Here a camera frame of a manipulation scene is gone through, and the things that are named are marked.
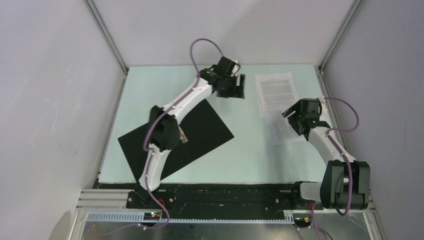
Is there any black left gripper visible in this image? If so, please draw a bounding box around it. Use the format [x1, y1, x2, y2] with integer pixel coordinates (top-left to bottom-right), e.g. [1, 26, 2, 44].
[216, 73, 244, 99]

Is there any printed paper sheet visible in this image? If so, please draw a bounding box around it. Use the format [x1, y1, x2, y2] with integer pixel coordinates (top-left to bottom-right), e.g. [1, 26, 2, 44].
[254, 72, 299, 113]
[260, 105, 306, 146]

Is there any red and black file folder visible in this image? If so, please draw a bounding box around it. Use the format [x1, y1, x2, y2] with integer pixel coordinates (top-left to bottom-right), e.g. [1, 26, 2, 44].
[118, 99, 234, 180]

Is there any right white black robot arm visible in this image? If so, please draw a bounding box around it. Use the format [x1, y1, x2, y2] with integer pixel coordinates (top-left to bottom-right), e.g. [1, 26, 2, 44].
[282, 96, 371, 216]

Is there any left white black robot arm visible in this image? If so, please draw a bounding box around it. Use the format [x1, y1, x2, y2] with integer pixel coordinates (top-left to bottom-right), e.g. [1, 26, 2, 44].
[138, 56, 245, 208]

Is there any metal folder clip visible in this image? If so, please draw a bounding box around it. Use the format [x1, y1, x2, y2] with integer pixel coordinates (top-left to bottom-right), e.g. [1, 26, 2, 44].
[178, 126, 188, 144]

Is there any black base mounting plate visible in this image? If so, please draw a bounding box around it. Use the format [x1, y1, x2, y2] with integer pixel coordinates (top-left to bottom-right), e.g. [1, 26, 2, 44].
[126, 183, 313, 221]

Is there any right controller board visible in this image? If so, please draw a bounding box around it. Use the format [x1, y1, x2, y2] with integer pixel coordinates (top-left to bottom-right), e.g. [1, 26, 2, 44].
[293, 217, 313, 229]

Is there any controller board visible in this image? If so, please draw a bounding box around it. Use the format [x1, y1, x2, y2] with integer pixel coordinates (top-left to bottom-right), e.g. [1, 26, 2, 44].
[143, 211, 162, 221]
[293, 217, 313, 229]

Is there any left controller board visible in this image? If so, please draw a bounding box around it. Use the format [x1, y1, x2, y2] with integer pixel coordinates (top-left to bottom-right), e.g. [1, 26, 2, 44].
[143, 211, 162, 221]

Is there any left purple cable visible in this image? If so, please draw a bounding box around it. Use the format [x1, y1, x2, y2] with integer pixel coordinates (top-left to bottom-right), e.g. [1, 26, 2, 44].
[138, 38, 224, 231]

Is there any aluminium frame rail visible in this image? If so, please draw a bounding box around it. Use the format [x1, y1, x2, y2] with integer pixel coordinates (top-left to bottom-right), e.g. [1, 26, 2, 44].
[75, 188, 377, 224]

